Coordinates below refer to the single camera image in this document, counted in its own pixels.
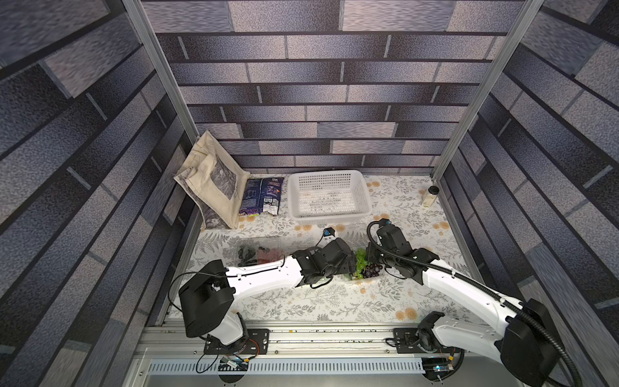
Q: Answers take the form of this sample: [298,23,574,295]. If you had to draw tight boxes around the white plastic basket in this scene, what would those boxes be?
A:
[287,170,372,225]

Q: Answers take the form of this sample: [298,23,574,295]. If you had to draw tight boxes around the red grape bunch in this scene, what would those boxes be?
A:
[256,248,285,264]

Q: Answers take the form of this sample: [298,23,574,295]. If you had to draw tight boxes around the floral tablecloth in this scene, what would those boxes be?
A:
[176,175,480,324]

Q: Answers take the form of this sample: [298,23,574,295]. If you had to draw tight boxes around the clear plastic clamshell container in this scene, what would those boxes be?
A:
[237,237,286,267]

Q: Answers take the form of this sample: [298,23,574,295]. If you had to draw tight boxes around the aluminium frame post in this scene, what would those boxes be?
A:
[431,0,544,185]
[122,0,199,144]

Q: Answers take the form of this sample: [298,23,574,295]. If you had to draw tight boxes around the circuit board left wires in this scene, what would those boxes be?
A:
[195,352,257,381]

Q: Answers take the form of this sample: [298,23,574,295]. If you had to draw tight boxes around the dark blue grape bunch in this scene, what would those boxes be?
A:
[238,247,258,267]

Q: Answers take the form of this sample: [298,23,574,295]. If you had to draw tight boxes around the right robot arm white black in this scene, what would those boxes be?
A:
[366,219,564,386]

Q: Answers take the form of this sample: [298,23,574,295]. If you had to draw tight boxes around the green circuit board right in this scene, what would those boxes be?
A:
[422,357,454,382]

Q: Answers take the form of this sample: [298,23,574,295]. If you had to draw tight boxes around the right aluminium frame post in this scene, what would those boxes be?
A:
[431,0,544,185]

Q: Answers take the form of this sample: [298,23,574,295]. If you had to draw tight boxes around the blue snack bag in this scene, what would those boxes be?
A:
[240,177,284,217]

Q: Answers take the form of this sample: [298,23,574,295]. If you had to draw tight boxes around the aluminium rail base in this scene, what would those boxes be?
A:
[126,320,543,387]

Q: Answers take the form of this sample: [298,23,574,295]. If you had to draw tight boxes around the beige canvas tote bag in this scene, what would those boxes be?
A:
[174,132,250,230]

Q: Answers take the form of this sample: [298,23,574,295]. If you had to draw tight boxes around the small bottle black cap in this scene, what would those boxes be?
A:
[422,185,440,208]

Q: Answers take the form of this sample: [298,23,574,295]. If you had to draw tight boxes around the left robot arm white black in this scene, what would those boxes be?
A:
[178,238,357,354]

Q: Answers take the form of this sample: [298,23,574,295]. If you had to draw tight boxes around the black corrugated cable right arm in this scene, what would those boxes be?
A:
[366,219,584,387]

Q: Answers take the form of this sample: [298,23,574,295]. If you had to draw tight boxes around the left aluminium frame post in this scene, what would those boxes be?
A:
[122,0,199,144]

